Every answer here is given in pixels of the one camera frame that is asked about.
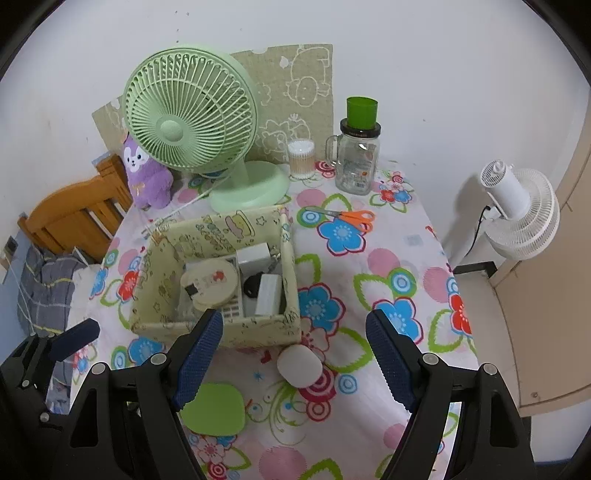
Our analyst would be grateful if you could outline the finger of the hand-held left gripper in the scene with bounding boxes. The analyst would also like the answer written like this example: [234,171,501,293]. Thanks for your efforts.
[20,318,101,394]

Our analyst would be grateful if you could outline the black fan base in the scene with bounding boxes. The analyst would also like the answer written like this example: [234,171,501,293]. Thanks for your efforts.
[452,261,497,277]

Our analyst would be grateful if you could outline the cotton swab container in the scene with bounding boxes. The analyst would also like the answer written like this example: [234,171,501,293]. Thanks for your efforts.
[287,138,317,180]

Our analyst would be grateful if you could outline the clear plastic packet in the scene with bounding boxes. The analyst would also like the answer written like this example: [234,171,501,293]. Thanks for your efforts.
[175,293,204,322]

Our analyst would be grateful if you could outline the orange handled scissors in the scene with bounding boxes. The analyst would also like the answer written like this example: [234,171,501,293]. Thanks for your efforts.
[304,208,376,233]

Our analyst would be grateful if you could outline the green plastic cup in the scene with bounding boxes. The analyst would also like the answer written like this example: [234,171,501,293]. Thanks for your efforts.
[346,96,379,130]

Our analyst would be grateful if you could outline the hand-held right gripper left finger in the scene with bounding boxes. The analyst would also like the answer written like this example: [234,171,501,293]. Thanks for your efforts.
[69,308,225,480]

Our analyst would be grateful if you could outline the small white box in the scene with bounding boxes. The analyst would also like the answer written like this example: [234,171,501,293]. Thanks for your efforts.
[255,274,283,317]

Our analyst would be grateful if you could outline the round cream case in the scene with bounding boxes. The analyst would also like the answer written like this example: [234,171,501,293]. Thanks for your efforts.
[180,258,240,315]

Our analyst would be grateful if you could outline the white fan power cable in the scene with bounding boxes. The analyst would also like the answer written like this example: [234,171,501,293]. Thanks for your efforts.
[143,173,232,236]

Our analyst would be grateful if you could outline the white rounded container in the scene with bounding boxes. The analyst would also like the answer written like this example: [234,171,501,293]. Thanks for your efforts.
[277,345,323,387]

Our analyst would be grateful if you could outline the printed fabric storage box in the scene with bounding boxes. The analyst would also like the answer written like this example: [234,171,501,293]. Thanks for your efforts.
[130,205,302,349]

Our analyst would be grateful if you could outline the white pillow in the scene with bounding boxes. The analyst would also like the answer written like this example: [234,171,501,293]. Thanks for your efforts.
[71,264,105,319]

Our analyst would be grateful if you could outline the floral tablecloth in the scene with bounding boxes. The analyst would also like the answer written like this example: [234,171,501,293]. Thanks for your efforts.
[67,159,478,480]

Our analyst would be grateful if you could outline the white power adapter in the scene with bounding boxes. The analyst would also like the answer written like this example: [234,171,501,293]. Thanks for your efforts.
[236,243,271,280]

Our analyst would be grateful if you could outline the beige door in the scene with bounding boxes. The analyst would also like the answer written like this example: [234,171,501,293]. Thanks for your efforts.
[492,88,591,462]

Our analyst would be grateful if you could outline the glass jar mug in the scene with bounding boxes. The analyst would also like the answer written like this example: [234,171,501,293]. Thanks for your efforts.
[325,117,382,193]

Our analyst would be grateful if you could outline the green desk fan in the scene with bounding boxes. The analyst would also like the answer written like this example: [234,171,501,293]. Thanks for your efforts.
[122,45,291,213]

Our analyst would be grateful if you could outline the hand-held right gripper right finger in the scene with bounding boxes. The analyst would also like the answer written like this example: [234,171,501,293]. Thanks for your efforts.
[365,308,536,480]

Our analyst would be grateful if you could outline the green rounded lid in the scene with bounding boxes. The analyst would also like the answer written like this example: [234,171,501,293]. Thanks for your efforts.
[179,382,246,435]

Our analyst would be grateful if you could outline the white keypad remote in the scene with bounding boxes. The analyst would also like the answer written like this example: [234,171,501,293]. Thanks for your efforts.
[221,295,245,320]

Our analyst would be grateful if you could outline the white clip fan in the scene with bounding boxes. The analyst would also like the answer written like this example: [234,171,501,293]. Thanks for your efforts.
[479,159,561,261]

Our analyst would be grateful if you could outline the grey plaid blanket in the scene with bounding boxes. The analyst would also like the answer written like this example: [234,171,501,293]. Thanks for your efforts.
[17,244,88,337]

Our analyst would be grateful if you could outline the black fan cable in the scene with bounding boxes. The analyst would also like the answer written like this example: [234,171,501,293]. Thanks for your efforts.
[463,204,491,259]

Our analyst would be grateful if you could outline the purple plush toy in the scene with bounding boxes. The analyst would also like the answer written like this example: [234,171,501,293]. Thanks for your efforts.
[121,131,175,209]

